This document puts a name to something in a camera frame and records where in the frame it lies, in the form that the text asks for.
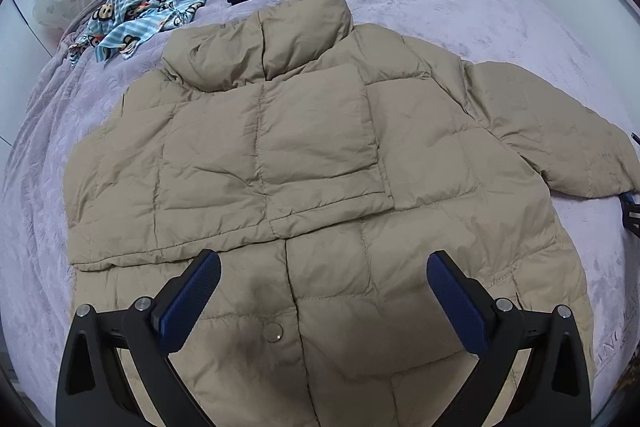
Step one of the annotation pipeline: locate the purple embossed blanket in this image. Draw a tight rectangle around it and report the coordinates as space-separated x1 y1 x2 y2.
0 0 640 427

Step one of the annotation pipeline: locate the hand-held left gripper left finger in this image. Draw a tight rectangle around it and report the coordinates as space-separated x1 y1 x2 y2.
56 249 222 427

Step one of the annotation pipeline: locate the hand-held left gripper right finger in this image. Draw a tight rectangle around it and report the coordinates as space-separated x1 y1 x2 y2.
427 250 592 427

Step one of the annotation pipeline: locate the beige puffer jacket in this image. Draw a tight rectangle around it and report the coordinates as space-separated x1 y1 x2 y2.
64 0 640 427

